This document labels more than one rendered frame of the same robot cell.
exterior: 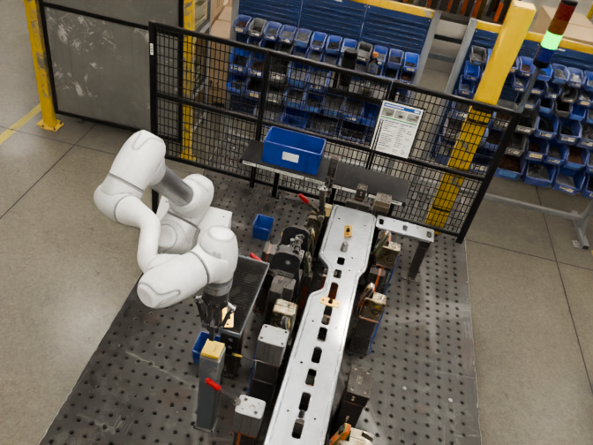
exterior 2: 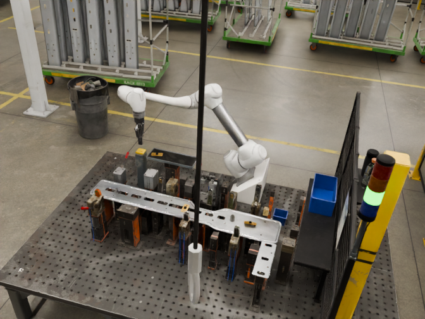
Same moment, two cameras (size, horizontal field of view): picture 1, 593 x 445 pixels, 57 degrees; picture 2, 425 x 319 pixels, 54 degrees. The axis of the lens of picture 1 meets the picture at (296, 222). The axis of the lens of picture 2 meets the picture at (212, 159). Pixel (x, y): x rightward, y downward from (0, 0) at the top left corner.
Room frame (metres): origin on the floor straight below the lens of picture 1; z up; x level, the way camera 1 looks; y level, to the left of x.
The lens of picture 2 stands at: (2.06, -2.34, 2.91)
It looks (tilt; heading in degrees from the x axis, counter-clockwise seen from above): 34 degrees down; 99
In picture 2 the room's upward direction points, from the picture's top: 4 degrees clockwise
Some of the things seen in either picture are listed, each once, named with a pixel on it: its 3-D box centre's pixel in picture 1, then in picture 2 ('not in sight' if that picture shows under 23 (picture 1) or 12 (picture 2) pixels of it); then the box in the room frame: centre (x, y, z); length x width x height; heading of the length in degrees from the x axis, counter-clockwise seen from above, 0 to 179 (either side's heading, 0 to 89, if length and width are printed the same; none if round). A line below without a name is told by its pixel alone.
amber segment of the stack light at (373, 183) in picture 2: (558, 26); (378, 181); (2.49, -0.94, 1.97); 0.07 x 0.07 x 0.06
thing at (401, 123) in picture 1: (395, 129); (343, 220); (2.54, -0.41, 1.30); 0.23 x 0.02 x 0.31; 84
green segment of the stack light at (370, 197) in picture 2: (551, 39); (374, 193); (2.49, -0.94, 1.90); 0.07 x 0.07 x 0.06
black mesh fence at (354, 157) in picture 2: (304, 190); (330, 239); (2.59, -0.01, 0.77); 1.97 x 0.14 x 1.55; 84
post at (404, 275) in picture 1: (418, 257); (258, 289); (2.12, -0.64, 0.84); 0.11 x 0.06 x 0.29; 84
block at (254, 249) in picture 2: (379, 258); (252, 264); (2.06, -0.44, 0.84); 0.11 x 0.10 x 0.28; 84
